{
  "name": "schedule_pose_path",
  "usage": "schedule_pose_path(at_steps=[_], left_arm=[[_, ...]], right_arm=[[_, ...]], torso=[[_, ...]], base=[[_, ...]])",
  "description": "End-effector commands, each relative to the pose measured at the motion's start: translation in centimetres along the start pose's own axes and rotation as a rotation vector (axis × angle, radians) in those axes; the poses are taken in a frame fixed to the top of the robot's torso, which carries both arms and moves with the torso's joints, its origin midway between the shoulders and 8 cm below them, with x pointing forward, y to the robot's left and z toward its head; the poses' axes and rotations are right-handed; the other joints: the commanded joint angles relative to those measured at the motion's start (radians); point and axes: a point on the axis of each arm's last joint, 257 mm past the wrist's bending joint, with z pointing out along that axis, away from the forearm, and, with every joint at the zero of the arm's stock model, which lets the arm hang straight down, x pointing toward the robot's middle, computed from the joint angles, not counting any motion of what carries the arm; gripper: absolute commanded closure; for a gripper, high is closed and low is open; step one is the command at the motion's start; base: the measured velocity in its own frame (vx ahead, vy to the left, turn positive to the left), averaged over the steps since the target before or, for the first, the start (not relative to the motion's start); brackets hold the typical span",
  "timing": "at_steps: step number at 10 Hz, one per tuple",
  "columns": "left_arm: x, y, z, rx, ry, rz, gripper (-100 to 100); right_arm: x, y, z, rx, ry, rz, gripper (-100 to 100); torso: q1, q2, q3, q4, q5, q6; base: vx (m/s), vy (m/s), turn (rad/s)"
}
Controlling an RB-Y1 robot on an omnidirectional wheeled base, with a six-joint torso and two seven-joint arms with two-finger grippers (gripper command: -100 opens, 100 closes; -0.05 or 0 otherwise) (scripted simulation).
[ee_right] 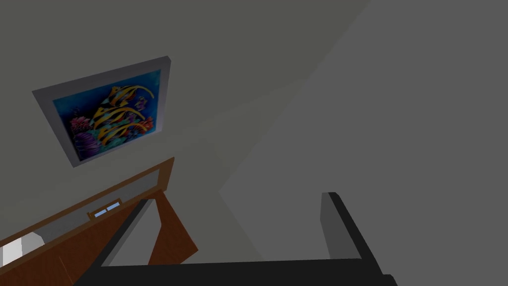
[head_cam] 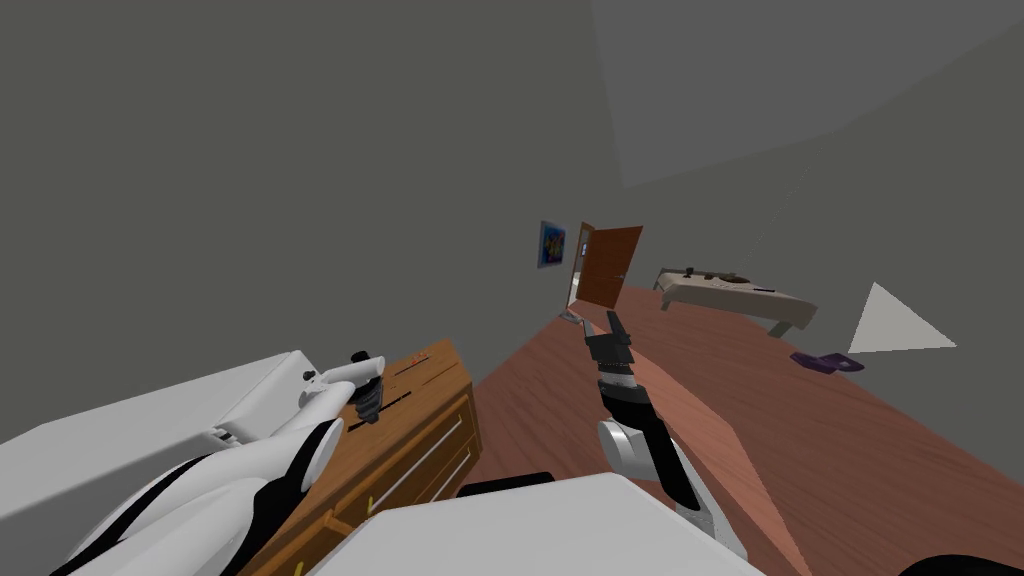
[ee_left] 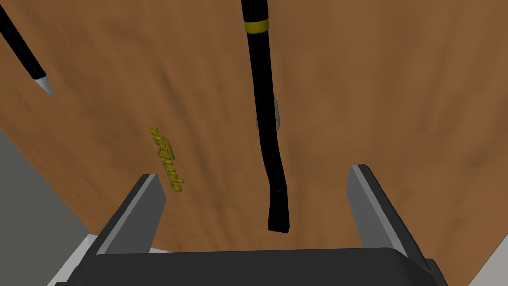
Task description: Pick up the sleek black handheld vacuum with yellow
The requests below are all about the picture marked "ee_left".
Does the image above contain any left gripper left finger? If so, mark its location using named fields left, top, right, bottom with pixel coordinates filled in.
left=91, top=173, right=167, bottom=256

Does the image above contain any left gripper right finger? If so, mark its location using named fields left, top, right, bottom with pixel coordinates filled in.
left=346, top=163, right=434, bottom=271

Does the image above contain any yellow script lettering piece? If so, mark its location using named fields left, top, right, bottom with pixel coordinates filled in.
left=148, top=126, right=185, bottom=194

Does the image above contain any brown wooden table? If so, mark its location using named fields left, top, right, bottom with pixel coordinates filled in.
left=0, top=0, right=508, bottom=275

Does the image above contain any black tool with yellow band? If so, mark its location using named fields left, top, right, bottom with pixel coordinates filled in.
left=240, top=0, right=290, bottom=234

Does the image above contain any black pen with silver tip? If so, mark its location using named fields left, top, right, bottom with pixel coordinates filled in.
left=0, top=5, right=55, bottom=99

